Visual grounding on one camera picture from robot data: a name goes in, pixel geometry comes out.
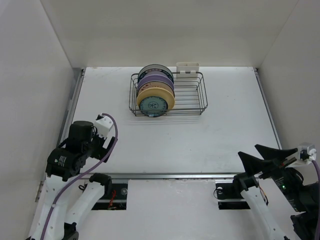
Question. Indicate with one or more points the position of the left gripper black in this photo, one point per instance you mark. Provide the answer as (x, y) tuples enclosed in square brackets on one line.
[(101, 151)]

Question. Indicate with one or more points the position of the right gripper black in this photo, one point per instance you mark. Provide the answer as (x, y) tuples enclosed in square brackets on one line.
[(253, 164)]

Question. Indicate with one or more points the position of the small blue patterned plate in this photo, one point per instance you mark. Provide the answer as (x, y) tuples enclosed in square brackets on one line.
[(153, 106)]

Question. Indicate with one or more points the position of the beige bear plate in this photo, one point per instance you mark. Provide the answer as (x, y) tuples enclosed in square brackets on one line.
[(157, 92)]

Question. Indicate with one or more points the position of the grey wire dish rack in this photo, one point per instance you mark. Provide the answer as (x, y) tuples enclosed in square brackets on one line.
[(190, 94)]

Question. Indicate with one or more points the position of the purple plate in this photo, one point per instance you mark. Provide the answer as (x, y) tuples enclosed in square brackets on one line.
[(154, 77)]

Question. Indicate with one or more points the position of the teal rim lettered plate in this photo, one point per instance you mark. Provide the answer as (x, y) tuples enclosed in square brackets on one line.
[(146, 70)]

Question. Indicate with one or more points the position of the white orange sunburst plate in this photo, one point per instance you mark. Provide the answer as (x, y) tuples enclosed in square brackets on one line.
[(156, 84)]

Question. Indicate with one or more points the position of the white teal rim plate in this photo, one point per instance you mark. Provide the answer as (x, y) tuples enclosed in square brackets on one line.
[(157, 66)]

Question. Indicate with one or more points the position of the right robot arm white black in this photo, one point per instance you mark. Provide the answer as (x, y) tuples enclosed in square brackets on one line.
[(304, 199)]

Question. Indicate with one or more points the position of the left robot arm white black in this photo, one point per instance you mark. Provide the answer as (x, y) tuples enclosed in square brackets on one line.
[(76, 156)]

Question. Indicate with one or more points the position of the white cutlery holder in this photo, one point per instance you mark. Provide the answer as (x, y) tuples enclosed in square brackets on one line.
[(187, 67)]

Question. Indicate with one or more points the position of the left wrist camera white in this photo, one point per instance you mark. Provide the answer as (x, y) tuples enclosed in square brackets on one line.
[(103, 125)]

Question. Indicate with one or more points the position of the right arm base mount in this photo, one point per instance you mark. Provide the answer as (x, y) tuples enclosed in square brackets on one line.
[(229, 194)]

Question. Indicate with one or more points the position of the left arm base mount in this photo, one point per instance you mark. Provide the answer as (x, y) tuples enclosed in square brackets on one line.
[(115, 200)]

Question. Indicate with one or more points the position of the aluminium front rail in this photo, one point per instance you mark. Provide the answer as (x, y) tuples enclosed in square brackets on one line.
[(170, 176)]

